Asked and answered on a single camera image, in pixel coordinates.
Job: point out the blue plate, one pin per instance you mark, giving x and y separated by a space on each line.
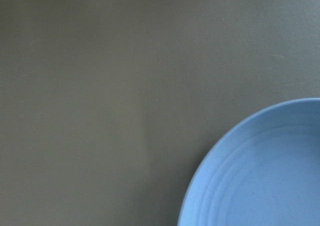
264 172

